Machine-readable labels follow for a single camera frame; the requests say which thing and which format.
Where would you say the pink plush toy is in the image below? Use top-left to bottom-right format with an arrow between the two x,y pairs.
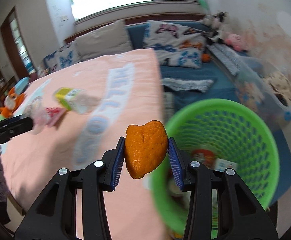
224,34 -> 248,52

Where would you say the blue white milk carton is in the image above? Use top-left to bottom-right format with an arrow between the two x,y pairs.
213,158 -> 238,172

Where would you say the butterfly pillow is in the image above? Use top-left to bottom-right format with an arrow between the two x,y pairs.
43,41 -> 81,74
143,20 -> 207,69

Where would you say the butterfly pillow left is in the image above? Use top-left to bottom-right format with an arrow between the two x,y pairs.
43,41 -> 81,74

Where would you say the blue sofa mattress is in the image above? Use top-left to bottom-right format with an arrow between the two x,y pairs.
125,21 -> 291,205

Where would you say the orange peel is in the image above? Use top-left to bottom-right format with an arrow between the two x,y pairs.
124,120 -> 168,179

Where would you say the grey patterned folded cloth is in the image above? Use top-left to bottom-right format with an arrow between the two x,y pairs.
206,43 -> 244,76

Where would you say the butterfly pillow right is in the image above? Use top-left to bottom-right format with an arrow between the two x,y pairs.
143,20 -> 207,69

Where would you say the orange fox plush toy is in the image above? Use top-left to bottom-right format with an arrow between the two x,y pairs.
0,87 -> 26,121

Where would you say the small orange ball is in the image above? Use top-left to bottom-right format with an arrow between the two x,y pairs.
201,53 -> 211,63

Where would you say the beige plain cushion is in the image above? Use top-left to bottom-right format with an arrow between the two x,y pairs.
75,20 -> 133,61

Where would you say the pink snack wrapper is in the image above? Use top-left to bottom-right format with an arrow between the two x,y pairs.
33,107 -> 67,127

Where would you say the cow plush toy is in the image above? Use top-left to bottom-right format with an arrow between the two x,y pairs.
199,11 -> 229,45

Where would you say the yellow label clear bottle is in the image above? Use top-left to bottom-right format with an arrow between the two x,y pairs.
53,87 -> 101,114

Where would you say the beige printed garment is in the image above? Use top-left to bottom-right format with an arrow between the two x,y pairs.
263,71 -> 291,107

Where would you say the small grey patterned cloth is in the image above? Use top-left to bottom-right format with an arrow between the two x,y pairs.
161,78 -> 214,93

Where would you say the green plastic mesh basket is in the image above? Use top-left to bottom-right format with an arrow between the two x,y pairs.
152,99 -> 280,239

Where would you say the peach hello blanket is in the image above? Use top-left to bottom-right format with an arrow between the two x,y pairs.
1,49 -> 166,239

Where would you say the clear plastic storage bin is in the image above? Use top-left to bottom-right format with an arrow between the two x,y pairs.
235,56 -> 291,132

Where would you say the red snack cup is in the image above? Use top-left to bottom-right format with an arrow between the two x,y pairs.
191,149 -> 216,168

